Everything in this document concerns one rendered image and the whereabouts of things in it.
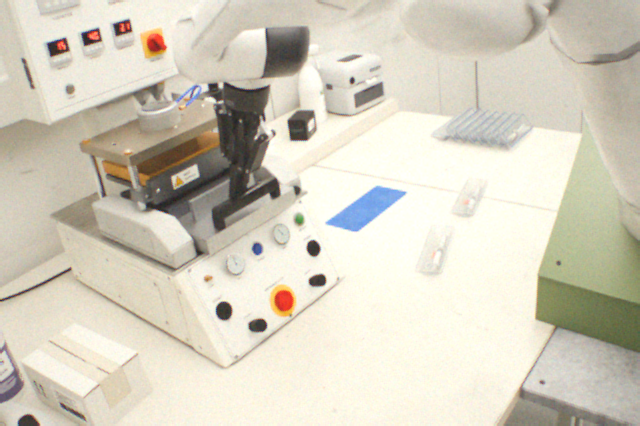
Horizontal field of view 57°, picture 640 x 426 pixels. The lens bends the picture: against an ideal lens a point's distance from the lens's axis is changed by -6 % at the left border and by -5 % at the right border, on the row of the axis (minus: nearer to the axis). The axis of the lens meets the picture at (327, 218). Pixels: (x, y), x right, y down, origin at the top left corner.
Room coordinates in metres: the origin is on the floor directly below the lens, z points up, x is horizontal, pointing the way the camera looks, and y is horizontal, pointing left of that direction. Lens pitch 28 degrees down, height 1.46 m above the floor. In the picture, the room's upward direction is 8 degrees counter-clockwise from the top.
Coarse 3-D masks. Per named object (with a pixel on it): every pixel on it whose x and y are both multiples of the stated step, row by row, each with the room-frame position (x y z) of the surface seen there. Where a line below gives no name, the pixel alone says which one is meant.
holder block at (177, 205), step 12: (228, 168) 1.16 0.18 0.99; (204, 180) 1.14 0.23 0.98; (216, 180) 1.11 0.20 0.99; (120, 192) 1.12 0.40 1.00; (180, 192) 1.10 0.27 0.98; (192, 192) 1.07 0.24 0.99; (204, 192) 1.07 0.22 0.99; (168, 204) 1.07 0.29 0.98; (180, 204) 1.03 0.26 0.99; (180, 216) 1.02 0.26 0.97
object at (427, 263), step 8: (432, 232) 1.18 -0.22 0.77; (440, 232) 1.17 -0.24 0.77; (448, 232) 1.17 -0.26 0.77; (432, 240) 1.15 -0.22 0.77; (440, 240) 1.14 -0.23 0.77; (448, 240) 1.14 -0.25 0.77; (424, 248) 1.12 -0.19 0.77; (432, 248) 1.11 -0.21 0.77; (440, 248) 1.11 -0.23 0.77; (424, 256) 1.09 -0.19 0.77; (432, 256) 1.08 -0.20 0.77; (440, 256) 1.08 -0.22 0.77; (416, 264) 1.06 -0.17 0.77; (424, 264) 1.06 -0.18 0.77; (432, 264) 1.05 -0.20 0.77; (440, 264) 1.05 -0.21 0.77
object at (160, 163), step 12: (180, 144) 1.16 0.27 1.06; (192, 144) 1.15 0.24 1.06; (204, 144) 1.14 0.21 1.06; (216, 144) 1.14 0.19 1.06; (156, 156) 1.12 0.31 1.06; (168, 156) 1.11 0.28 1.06; (180, 156) 1.10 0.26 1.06; (192, 156) 1.10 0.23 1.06; (108, 168) 1.13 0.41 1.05; (120, 168) 1.09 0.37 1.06; (144, 168) 1.06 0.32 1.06; (156, 168) 1.05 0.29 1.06; (168, 168) 1.05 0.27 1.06; (120, 180) 1.10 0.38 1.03; (144, 180) 1.04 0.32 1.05
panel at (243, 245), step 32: (288, 224) 1.08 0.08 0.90; (224, 256) 0.96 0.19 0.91; (256, 256) 1.00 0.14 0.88; (288, 256) 1.04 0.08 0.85; (320, 256) 1.07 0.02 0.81; (224, 288) 0.93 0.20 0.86; (256, 288) 0.96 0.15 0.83; (288, 288) 0.99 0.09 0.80; (320, 288) 1.03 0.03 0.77; (224, 320) 0.89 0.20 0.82
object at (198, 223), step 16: (208, 192) 1.02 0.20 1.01; (224, 192) 1.05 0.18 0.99; (288, 192) 1.07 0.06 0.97; (192, 208) 0.99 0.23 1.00; (208, 208) 1.02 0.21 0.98; (256, 208) 1.01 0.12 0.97; (272, 208) 1.03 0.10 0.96; (192, 224) 0.99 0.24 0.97; (208, 224) 0.98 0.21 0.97; (240, 224) 0.98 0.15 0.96; (256, 224) 1.00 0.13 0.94; (208, 240) 0.92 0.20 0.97; (224, 240) 0.95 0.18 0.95
